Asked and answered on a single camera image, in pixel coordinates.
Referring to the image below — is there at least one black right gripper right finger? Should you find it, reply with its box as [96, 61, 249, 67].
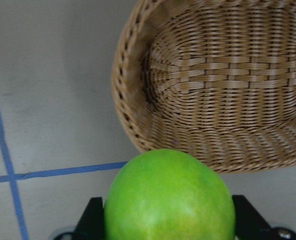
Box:
[232, 195, 296, 240]

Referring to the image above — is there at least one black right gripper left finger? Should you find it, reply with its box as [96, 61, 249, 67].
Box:
[74, 197, 104, 240]

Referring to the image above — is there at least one green apple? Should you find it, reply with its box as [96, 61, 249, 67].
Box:
[104, 149, 236, 240]

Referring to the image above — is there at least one woven wicker basket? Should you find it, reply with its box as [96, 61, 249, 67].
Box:
[112, 0, 296, 173]

